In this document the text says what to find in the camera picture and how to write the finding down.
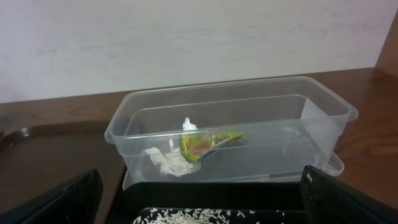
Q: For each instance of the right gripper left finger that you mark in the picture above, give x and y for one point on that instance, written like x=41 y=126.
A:
x=75 y=201

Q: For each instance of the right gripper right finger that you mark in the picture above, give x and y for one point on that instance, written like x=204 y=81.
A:
x=328 y=200

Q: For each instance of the white tissue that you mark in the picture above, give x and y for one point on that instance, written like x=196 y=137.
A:
x=172 y=162

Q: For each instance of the green snack wrapper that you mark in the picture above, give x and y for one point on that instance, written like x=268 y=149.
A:
x=195 y=148

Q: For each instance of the clear plastic waste bin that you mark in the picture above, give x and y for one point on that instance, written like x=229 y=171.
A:
x=289 y=123

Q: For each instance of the dark brown serving tray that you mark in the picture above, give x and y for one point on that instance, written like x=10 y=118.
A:
x=39 y=158

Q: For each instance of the black rectangular tray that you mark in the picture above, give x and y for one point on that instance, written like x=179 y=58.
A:
x=238 y=202

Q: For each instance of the spilled rice food scraps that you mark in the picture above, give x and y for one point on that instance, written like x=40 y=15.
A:
x=207 y=216

